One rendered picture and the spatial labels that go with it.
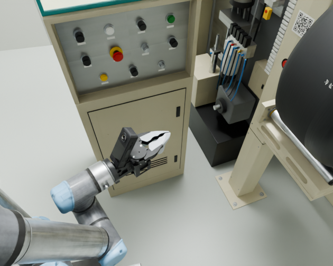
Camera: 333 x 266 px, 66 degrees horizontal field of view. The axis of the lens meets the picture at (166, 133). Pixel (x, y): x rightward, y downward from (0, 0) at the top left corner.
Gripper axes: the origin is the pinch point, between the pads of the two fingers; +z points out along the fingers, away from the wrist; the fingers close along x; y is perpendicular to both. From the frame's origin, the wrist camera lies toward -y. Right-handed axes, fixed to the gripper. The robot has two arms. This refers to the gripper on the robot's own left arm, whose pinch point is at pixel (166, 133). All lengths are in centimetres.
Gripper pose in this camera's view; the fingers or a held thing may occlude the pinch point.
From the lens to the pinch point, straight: 77.5
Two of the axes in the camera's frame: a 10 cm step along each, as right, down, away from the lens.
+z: 8.0, -4.6, 3.9
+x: 6.0, 6.1, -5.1
